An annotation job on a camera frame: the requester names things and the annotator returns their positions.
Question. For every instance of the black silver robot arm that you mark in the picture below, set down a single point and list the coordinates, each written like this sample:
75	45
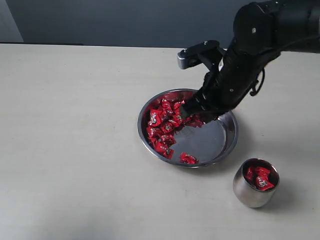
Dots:
261	32

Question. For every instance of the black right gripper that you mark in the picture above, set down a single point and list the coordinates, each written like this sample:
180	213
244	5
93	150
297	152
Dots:
222	90

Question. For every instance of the shiny steel cup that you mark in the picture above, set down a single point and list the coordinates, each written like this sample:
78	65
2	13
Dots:
247	193

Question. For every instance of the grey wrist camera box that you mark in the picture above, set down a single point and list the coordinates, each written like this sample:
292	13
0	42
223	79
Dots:
207	53

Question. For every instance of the round steel plate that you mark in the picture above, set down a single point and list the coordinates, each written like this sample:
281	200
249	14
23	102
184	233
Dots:
209	144

